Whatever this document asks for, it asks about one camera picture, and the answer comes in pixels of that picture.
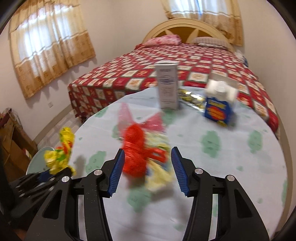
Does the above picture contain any yellow snack wrapper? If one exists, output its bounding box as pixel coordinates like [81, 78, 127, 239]
[44, 127, 76, 176]

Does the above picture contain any light blue round bin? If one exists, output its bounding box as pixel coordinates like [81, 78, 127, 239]
[26, 147, 54, 174]

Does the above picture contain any brown wooden cabinet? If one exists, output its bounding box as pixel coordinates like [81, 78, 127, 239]
[1, 108, 38, 182]

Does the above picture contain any pale yellow wrapper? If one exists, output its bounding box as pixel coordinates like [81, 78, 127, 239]
[144, 131, 175, 193]

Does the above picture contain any red plastic bag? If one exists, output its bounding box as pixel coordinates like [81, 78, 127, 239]
[122, 123, 167, 178]

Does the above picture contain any shiny yellow foil packet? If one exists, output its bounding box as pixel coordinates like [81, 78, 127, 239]
[178, 89, 206, 112]

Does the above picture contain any blue milk carton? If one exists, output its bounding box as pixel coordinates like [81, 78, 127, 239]
[204, 79, 238, 126]

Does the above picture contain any pink plastic bag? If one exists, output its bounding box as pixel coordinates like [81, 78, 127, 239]
[117, 103, 165, 138]

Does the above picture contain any left beige curtain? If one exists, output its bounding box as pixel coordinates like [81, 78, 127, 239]
[9, 1, 96, 99]

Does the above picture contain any beige curtain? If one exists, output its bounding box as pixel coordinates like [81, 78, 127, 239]
[9, 1, 96, 99]
[161, 0, 244, 47]

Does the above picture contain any tall white carton box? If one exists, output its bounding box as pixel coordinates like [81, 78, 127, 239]
[154, 61, 179, 110]

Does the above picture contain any bed with red checkered cover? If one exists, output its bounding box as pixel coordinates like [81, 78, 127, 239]
[68, 44, 279, 132]

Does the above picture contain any striped grey pillow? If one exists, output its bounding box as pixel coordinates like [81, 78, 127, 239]
[192, 37, 231, 48]

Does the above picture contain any pink pillow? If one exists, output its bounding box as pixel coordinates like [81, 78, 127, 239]
[143, 35, 182, 47]

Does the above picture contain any cream wooden headboard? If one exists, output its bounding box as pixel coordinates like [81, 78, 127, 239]
[142, 18, 235, 53]

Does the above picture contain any right beige curtain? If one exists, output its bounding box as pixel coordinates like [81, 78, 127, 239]
[161, 0, 244, 47]

